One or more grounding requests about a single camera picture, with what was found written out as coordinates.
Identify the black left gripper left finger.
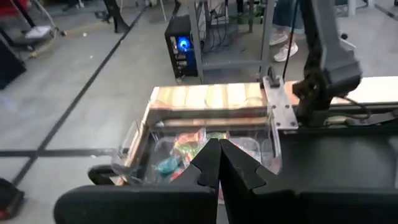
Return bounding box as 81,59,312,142
169,138,221,189

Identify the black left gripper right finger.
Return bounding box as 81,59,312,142
219,139,300,224

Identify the green gummy candy packet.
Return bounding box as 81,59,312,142
183,146,206,162
206,131,228,141

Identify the blue gummy candy packet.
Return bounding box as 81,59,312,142
154,156,182,175

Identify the clear plastic bin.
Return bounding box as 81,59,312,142
110,117,283,187

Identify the person's white shoe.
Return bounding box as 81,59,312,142
269,30,289,47
273,42,299,62

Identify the black computer tower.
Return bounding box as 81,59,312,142
164,14,199,79

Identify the person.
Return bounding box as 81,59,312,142
269,0,308,63

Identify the black stand leg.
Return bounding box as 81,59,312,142
103,0,131,34

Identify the white flat object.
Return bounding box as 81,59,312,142
24,24,53,40

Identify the black floor box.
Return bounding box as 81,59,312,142
0,40,28,91

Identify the black wheeled stand base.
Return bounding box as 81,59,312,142
0,0,67,60

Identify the silver mounting bracket plate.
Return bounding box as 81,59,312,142
262,75,300,131

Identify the grey metal table frame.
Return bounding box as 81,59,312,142
188,0,276,84

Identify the black hanging cable bundle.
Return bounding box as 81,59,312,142
203,0,240,54

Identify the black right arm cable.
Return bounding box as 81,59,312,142
281,0,300,82

